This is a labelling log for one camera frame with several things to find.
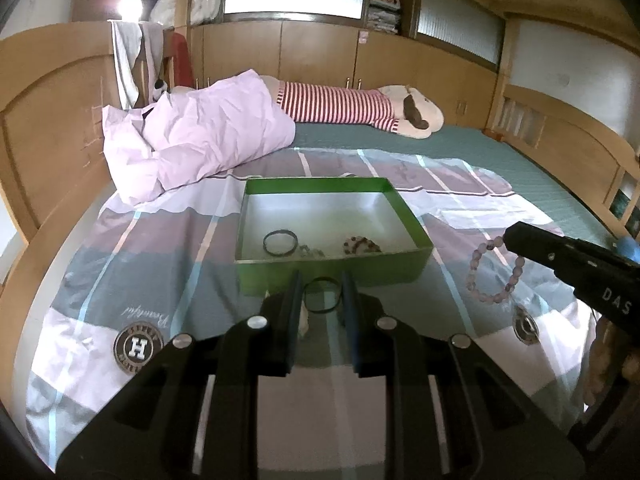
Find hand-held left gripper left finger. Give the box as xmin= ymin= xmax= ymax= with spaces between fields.
xmin=55 ymin=270 xmax=306 ymax=480

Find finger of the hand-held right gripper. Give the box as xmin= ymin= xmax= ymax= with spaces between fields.
xmin=502 ymin=221 xmax=583 ymax=281

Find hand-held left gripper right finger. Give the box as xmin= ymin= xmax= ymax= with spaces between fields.
xmin=341 ymin=269 xmax=586 ymax=480

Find black bangle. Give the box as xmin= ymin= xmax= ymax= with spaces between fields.
xmin=304 ymin=277 xmax=343 ymax=314
xmin=263 ymin=230 xmax=298 ymax=257

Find pink beaded bracelet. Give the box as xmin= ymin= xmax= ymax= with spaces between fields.
xmin=465 ymin=237 xmax=527 ymax=306

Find green cardboard box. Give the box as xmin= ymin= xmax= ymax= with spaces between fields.
xmin=234 ymin=176 xmax=434 ymax=297

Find person's right hand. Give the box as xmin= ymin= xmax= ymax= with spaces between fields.
xmin=582 ymin=317 xmax=632 ymax=411

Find wooden footboard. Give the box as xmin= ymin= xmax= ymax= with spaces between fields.
xmin=487 ymin=85 xmax=640 ymax=241

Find plaid bed sheet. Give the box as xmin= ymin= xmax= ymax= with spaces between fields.
xmin=25 ymin=147 xmax=601 ymax=480

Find pink quilt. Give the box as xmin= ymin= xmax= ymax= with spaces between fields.
xmin=102 ymin=70 xmax=297 ymax=206

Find striped long plush toy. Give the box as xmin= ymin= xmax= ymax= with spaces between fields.
xmin=260 ymin=76 xmax=446 ymax=140

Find narrow frosted glass window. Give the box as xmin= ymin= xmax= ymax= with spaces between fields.
xmin=417 ymin=0 xmax=505 ymax=68

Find red cloth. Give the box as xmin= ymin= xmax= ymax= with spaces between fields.
xmin=172 ymin=32 xmax=193 ymax=88

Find stack of folded bedding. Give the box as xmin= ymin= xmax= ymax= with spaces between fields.
xmin=369 ymin=0 xmax=403 ymax=36

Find pink hanging cloth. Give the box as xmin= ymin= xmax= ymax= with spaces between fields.
xmin=140 ymin=22 xmax=166 ymax=91

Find grey white hanging garment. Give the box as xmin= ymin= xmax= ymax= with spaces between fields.
xmin=110 ymin=20 xmax=143 ymax=108

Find wooden headboard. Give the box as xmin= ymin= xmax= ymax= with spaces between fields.
xmin=0 ymin=22 xmax=176 ymax=281

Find dark beaded bracelet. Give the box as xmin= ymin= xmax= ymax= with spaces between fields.
xmin=342 ymin=237 xmax=383 ymax=256

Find wooden wall cabinets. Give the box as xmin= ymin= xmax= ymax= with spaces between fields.
xmin=187 ymin=20 xmax=501 ymax=131

